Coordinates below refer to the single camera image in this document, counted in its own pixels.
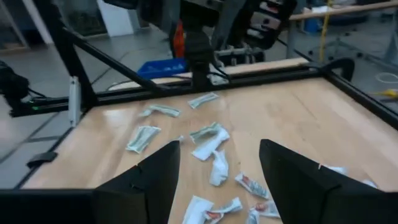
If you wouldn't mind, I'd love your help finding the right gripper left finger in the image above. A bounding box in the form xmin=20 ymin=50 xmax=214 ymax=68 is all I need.
xmin=95 ymin=139 xmax=182 ymax=224

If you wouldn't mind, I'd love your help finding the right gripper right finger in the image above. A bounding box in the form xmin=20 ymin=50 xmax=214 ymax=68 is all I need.
xmin=259 ymin=138 xmax=389 ymax=224

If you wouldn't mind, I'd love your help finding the plain white gauze packet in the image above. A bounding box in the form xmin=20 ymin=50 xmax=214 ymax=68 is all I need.
xmin=192 ymin=127 xmax=231 ymax=162
xmin=182 ymin=195 xmax=215 ymax=224
xmin=210 ymin=149 xmax=230 ymax=187

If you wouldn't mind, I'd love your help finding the blue plastic crate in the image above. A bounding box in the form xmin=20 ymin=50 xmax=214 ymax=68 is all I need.
xmin=136 ymin=58 xmax=190 ymax=80

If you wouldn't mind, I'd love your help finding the black table clamp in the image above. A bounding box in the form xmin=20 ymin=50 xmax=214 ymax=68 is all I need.
xmin=26 ymin=151 xmax=59 ymax=169

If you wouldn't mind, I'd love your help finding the orange object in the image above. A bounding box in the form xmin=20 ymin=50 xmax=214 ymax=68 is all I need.
xmin=173 ymin=19 xmax=187 ymax=59

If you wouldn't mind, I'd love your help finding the office chair base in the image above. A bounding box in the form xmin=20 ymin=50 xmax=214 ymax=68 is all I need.
xmin=307 ymin=30 xmax=374 ymax=63

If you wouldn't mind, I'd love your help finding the blue bucket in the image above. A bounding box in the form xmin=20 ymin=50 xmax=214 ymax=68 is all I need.
xmin=303 ymin=17 xmax=324 ymax=34

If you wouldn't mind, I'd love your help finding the black device green light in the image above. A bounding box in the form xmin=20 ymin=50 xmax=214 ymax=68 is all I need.
xmin=0 ymin=60 xmax=71 ymax=118

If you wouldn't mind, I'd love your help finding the wooden work table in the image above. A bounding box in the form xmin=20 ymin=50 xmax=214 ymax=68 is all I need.
xmin=287 ymin=0 xmax=398 ymax=58

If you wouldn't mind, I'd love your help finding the white strip on frame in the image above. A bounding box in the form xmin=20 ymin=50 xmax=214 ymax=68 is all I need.
xmin=68 ymin=76 xmax=81 ymax=128

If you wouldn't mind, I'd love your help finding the black corner bracket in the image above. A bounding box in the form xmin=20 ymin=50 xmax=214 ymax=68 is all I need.
xmin=320 ymin=58 xmax=356 ymax=82

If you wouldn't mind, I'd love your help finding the yellow cable with plug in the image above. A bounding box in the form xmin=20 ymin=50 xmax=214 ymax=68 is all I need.
xmin=374 ymin=88 xmax=398 ymax=99

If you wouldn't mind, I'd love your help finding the white floor cable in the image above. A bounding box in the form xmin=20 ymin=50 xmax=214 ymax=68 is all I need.
xmin=374 ymin=72 xmax=398 ymax=84

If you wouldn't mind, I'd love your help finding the thin yellow cord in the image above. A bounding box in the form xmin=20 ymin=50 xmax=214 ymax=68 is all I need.
xmin=319 ymin=0 xmax=333 ymax=63

